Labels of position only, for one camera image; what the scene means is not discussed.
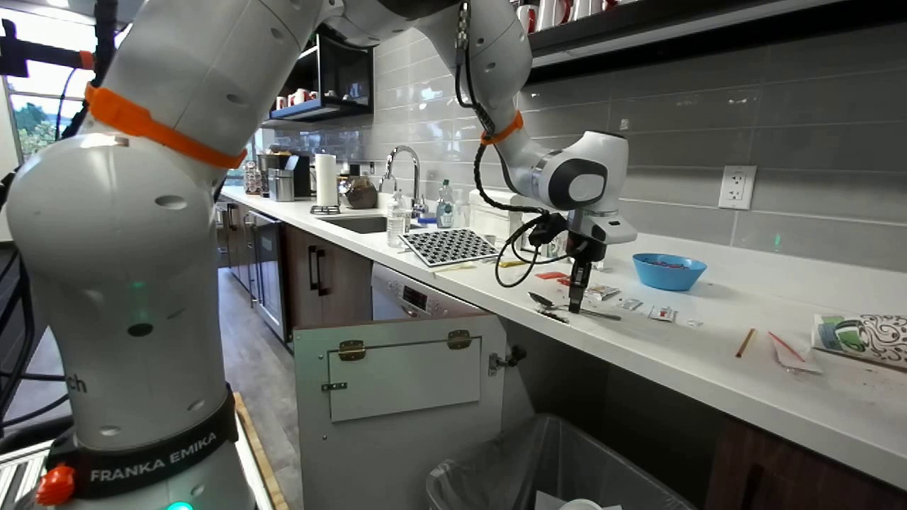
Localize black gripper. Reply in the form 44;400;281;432
563;233;605;314

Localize grey trash bin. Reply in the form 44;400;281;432
421;410;702;510

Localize blue bowl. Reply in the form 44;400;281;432
628;249;707;294

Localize white paper towel dispenser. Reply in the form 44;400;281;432
464;188;523;253

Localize black white checkered mat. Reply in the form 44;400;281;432
396;226;502;273

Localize blue label bottle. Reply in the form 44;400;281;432
432;177;459;233

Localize amber honey stick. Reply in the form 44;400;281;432
733;327;758;364

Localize chrome faucet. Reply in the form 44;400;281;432
379;145;425;215

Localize clear water bottle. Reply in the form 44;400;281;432
384;191;415;253

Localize steel dishwasher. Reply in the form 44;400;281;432
367;260;489;327

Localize steel sink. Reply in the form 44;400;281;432
312;209;390;238

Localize dark kettle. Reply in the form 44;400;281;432
336;161;383;212

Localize paper towel roll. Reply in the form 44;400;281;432
312;151;343;219

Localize black open shelf unit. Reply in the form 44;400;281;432
264;25;377;124

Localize coffee machine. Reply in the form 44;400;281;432
251;148;316;205

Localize undercounter glass door fridge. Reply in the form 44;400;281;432
220;208;292;342

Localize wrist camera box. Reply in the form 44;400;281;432
591;219;638;246

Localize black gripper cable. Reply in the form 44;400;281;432
449;0;576;293

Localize white wall outlet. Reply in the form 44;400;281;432
713;164;758;212

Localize black cabinet handle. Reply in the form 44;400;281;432
305;243;332;301

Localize dark wall shelf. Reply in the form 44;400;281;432
512;0;907;83

